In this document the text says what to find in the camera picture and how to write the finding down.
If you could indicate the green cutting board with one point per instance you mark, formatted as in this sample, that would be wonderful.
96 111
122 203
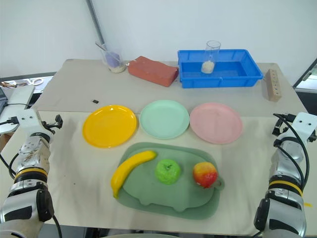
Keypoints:
171 196

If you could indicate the clear cup with purple scoop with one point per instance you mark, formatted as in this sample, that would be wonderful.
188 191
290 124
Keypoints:
114 60

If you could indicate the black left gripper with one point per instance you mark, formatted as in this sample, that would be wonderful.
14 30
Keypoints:
48 127

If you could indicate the green toy apple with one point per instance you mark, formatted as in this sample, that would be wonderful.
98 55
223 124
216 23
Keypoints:
167 171

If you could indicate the red brick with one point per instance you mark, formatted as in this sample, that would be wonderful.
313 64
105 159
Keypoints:
152 70

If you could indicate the pink plastic plate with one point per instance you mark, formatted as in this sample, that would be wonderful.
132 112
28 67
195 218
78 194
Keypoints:
216 123

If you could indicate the yellow toy banana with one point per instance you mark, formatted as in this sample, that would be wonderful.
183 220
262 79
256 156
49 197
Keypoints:
128 167

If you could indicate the yellow plastic plate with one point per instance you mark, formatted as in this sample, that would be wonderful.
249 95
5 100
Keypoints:
110 126

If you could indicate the mint green plastic plate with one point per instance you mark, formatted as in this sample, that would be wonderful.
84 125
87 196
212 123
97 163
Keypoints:
164 119

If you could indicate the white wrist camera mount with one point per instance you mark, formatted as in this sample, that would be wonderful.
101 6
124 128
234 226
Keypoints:
28 119
303 124

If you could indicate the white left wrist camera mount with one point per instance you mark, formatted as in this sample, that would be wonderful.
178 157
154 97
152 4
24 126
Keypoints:
28 119

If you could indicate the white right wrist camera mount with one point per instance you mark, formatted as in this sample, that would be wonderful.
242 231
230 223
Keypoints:
303 124

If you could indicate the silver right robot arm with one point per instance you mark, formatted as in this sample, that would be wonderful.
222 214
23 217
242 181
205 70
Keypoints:
284 210

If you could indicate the wooden block with holes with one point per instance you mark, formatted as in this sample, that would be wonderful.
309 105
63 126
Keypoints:
272 85

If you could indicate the red yellow toy apple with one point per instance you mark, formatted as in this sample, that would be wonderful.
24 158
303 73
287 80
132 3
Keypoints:
205 174

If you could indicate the clear glass with rice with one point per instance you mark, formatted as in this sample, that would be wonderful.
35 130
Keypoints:
210 60

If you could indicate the white table cloth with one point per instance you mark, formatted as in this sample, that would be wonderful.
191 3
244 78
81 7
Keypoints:
81 173

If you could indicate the grey flexible metal conduit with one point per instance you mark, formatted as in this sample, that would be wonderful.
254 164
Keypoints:
96 22

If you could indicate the brown cardboard box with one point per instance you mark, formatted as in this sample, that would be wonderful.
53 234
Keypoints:
5 141

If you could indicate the grey laptop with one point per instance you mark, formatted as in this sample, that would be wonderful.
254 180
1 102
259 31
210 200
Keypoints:
17 95

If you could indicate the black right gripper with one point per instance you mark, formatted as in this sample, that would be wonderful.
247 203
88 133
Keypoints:
278 127

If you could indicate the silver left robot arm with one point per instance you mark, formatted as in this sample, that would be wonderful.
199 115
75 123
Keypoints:
29 158

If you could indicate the dark window frame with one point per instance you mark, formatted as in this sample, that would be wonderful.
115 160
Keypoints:
304 72

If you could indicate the blue plastic bin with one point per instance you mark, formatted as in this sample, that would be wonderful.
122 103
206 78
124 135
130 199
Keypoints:
223 77

